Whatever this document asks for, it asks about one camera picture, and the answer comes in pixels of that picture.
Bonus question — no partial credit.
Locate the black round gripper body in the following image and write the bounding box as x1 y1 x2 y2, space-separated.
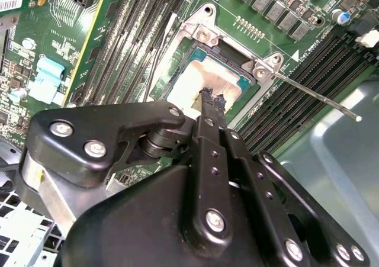
60 165 287 267

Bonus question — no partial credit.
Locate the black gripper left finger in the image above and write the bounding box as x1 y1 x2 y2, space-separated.
19 86 235 246

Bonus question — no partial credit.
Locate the silver topped CPU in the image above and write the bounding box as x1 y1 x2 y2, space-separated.
168 48 256 114

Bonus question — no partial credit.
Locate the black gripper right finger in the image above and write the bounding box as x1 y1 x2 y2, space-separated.
213 92 372 267

